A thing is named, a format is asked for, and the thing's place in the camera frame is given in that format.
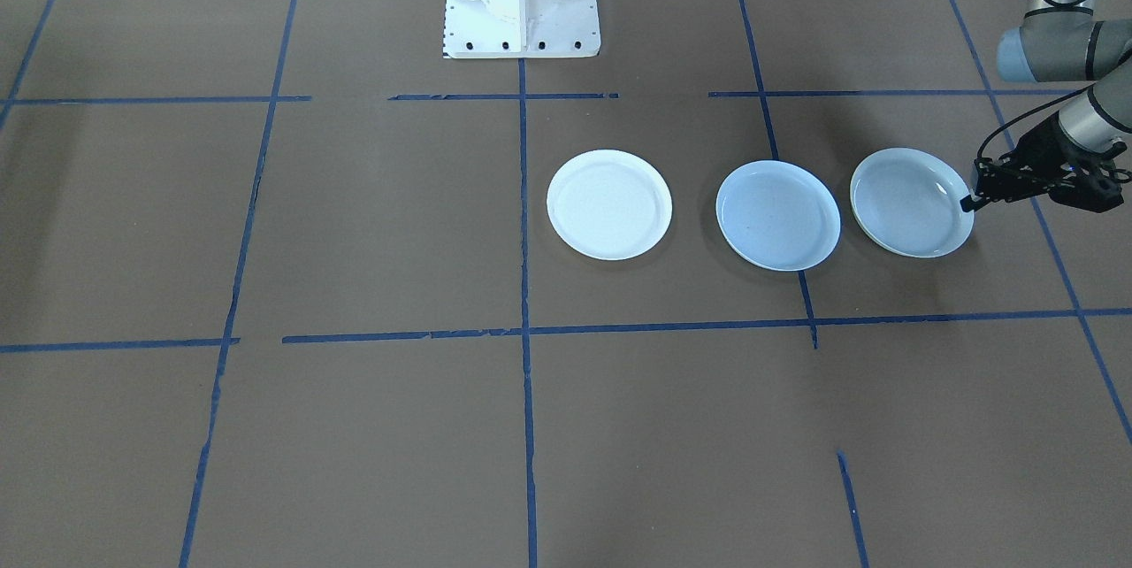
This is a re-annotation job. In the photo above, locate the light blue plate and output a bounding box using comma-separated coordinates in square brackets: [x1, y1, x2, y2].
[850, 148, 975, 259]
[715, 160, 842, 272]

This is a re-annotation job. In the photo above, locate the white plate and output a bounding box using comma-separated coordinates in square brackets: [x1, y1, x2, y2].
[547, 150, 673, 261]

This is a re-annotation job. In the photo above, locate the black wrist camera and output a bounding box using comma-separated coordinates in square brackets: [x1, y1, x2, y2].
[1066, 143, 1132, 214]

